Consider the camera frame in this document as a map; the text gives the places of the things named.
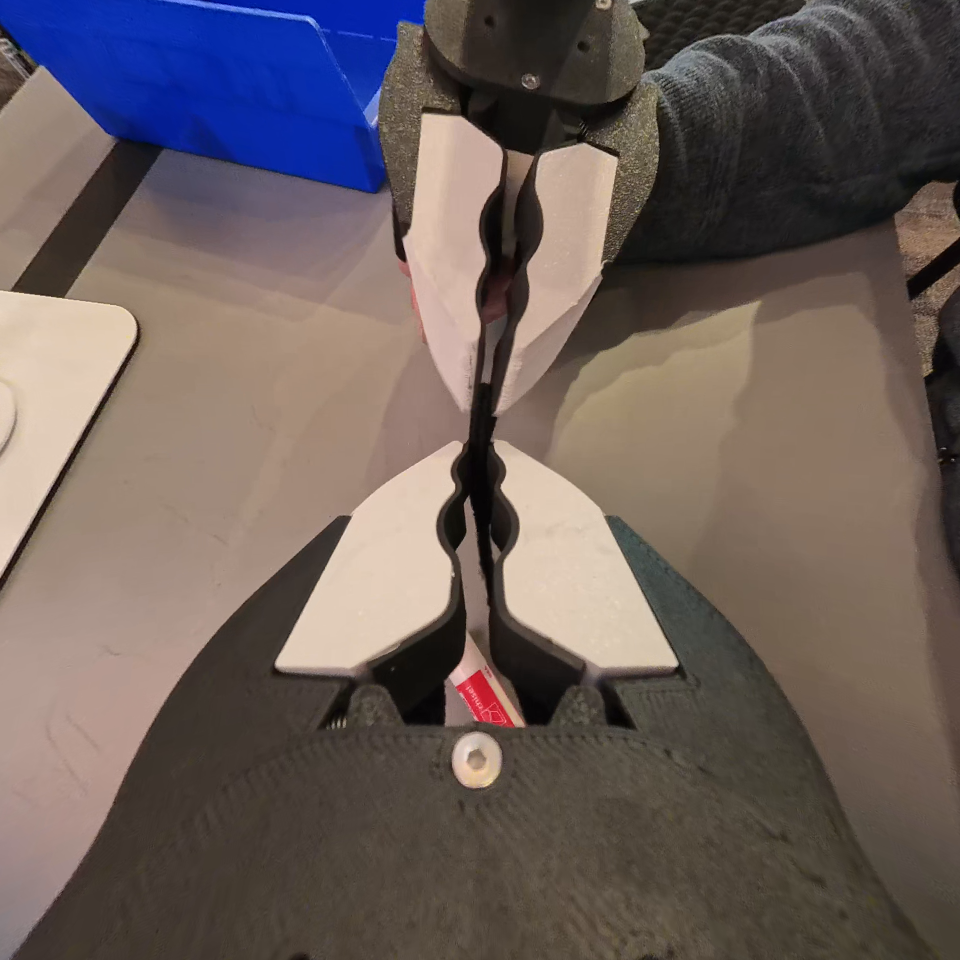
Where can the red dry-erase marker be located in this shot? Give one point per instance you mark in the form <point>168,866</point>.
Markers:
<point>484,697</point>

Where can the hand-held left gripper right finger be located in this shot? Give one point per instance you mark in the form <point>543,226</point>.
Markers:
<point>585,592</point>

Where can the white board with dark edge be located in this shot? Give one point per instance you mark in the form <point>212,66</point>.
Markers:
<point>52,390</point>

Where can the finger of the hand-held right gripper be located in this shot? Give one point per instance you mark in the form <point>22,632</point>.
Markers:
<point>450,225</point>
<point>570,240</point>

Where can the blue plastic bin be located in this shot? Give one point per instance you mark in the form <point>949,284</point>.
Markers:
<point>225,75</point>

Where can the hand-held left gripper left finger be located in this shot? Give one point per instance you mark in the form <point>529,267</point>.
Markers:
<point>375,585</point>

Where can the person's right forearm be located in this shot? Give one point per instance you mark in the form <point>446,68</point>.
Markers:
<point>787,135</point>

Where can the black chair frame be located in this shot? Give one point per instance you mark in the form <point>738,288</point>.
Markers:
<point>934,270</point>

